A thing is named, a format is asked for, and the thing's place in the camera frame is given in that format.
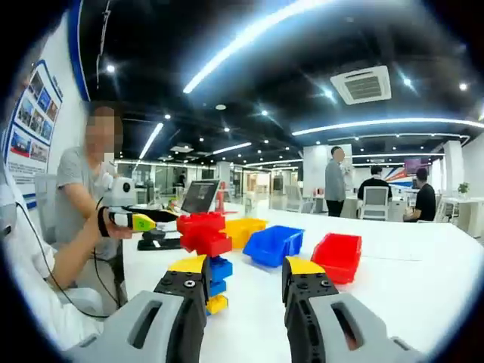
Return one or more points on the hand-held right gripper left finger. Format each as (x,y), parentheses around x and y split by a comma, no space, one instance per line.
(177,287)

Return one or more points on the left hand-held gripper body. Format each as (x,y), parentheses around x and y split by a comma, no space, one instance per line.
(123,189)

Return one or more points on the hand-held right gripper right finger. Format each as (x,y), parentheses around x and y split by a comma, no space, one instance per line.
(310,291)

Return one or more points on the red toy block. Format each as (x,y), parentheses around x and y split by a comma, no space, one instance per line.
(208,246)
(200,225)

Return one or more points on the blue toy block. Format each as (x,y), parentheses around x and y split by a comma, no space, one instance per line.
(217,288)
(221,269)

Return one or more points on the small yellow toy block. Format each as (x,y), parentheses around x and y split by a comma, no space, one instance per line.
(217,304)

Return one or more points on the red plastic bin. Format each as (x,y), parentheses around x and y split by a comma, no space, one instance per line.
(336,257)

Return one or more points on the blue plastic bin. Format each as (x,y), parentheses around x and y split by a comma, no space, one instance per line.
(272,246)

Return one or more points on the yellow plastic bin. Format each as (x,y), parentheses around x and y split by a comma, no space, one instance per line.
(246,230)

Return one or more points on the person's left hand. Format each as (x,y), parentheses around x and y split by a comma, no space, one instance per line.
(121,232)

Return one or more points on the black flat device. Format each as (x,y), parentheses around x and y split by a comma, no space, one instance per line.
(159,242)

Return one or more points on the computer monitor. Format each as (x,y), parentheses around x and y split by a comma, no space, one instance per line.
(200,196)

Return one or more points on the red stand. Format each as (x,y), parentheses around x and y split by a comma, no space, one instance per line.
(221,196)

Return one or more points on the grey mesh office chair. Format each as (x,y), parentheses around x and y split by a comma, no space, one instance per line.
(375,204)

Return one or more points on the grey chest device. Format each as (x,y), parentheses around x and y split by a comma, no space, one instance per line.
(7,215)

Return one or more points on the person in white shirt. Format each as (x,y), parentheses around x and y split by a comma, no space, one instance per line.
(26,287)

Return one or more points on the curved ceiling light strip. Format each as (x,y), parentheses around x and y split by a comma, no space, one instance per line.
(378,123)

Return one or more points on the potted green plant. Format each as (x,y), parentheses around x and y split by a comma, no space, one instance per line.
(463,188)

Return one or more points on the long ceiling light strip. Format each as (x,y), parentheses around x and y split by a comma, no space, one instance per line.
(242,41)

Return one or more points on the ceiling air conditioner vent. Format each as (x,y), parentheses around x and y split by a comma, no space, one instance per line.
(361,85)

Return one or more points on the blue framed wall poster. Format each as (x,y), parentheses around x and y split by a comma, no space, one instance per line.
(36,121)

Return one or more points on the purple wall screen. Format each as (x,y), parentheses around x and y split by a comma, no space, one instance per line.
(416,166)

